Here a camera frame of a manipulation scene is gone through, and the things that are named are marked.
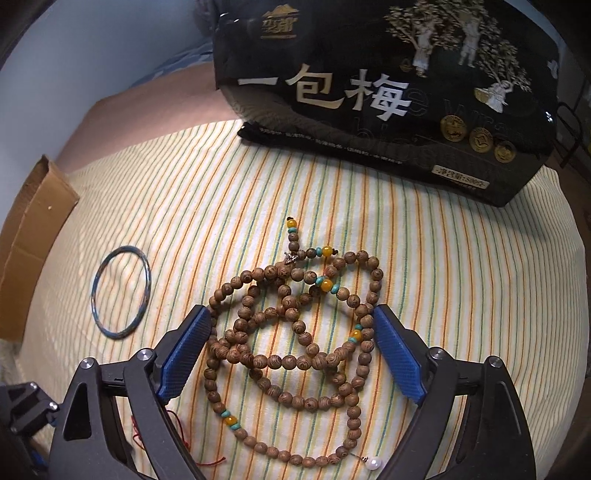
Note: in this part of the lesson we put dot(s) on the black printed box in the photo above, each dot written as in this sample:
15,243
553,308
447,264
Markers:
369,69

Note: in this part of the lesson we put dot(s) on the cardboard box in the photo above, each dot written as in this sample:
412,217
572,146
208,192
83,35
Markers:
32,221

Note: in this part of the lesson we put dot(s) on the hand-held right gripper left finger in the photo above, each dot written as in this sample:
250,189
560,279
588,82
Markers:
184,355

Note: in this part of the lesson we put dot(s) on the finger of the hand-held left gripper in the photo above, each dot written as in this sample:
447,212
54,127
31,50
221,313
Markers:
27,406

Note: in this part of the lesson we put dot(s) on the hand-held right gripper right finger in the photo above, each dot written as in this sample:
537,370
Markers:
397,355

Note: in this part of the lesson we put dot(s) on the blue bangle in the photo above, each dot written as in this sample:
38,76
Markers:
122,249

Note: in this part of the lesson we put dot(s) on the blue checked bed sheet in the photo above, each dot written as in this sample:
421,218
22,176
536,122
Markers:
198,55

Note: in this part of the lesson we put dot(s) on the striped cloth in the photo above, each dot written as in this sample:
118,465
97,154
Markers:
461,277

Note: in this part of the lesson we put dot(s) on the brown mat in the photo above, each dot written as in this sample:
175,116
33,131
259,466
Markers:
161,101

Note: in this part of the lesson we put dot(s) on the white pearl pin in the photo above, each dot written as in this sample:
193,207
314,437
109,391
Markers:
374,464

